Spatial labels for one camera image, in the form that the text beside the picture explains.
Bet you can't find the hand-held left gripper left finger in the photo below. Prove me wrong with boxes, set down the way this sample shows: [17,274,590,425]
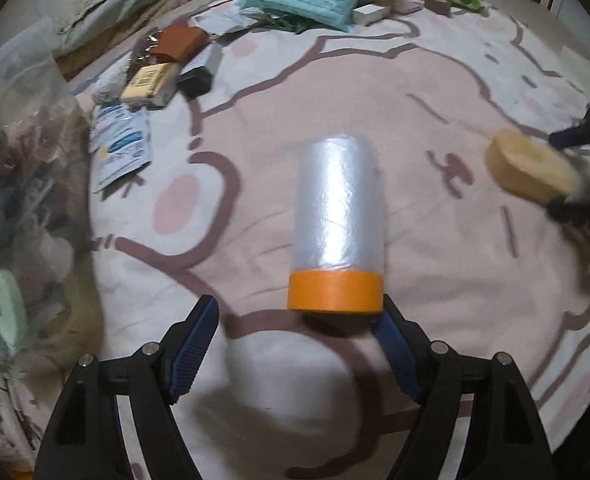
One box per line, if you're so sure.
[34,294,221,480]

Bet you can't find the pile of blue white sachets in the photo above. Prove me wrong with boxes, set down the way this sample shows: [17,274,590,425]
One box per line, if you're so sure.
[90,102,153,193]

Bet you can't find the small black box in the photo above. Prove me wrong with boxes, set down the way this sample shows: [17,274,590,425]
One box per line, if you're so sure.
[176,69,213,98]

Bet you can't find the clear bag of items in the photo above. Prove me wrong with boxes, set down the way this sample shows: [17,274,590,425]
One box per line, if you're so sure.
[0,15,106,466]

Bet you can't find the plastic film roll orange tape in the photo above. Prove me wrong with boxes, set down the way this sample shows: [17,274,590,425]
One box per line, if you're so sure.
[287,132,388,315]

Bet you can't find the yellow box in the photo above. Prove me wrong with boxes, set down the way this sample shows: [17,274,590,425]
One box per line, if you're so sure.
[120,64,181,107]

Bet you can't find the pale tape roll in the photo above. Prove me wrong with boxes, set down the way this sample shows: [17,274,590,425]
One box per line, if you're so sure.
[0,269,28,351]

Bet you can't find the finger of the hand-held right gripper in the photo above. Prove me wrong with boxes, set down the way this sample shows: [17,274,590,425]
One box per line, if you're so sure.
[549,102,590,151]
[547,195,590,253]

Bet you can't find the brown wallet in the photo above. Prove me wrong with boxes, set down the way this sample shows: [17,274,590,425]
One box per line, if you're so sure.
[147,27,211,63]

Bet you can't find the white crumpled wrapper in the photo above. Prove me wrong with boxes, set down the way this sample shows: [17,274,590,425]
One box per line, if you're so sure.
[92,62,131,103]

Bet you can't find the small white box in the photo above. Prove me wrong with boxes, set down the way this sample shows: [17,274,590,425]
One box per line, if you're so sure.
[351,4,391,25]

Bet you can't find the small grey box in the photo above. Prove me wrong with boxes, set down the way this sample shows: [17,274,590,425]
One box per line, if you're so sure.
[182,42,224,78]

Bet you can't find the beige grey quilt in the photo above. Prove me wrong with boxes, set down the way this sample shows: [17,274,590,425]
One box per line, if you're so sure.
[50,0,276,68]

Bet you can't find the pink cartoon printed mat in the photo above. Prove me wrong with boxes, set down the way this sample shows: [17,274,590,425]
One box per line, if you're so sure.
[75,0,590,480]

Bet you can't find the dark brown packets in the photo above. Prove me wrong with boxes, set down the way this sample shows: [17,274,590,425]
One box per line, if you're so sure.
[131,35,162,76]

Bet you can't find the yellow sponge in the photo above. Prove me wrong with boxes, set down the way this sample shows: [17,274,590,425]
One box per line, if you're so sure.
[484,129,578,206]

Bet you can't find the grey foil packet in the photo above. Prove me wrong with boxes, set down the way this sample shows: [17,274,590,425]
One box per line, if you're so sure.
[192,7,256,36]

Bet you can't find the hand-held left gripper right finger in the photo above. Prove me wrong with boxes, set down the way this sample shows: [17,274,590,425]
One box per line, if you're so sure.
[372,294,560,480]

